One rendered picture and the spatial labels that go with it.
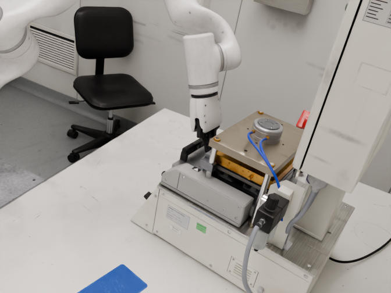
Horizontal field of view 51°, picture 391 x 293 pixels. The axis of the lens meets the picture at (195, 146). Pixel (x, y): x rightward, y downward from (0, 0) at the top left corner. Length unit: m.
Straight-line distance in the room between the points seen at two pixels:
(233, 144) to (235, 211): 0.17
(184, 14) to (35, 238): 0.73
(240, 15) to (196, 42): 1.56
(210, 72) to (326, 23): 1.49
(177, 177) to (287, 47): 1.64
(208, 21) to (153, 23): 1.75
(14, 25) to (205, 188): 0.64
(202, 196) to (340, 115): 0.41
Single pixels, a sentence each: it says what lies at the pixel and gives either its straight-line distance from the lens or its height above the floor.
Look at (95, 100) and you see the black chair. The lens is 2.60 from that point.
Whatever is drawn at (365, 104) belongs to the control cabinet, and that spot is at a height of 1.34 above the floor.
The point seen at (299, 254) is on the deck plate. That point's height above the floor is 0.93.
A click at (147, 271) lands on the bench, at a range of 1.14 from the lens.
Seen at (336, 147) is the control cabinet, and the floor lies 1.23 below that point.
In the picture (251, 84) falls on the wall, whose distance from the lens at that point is 2.69.
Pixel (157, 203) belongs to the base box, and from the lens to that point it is 1.16.
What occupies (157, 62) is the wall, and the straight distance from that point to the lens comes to 2.95.
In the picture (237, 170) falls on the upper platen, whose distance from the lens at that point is 1.04.
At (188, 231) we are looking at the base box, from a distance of 1.14.
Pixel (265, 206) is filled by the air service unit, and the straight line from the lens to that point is 0.86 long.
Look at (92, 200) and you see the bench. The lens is 1.34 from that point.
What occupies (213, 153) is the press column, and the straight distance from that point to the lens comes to 1.02.
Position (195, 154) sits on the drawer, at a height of 0.97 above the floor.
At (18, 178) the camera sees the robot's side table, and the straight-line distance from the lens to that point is 1.44.
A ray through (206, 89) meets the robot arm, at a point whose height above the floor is 1.18.
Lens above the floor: 1.59
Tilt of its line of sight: 29 degrees down
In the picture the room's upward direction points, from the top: 11 degrees clockwise
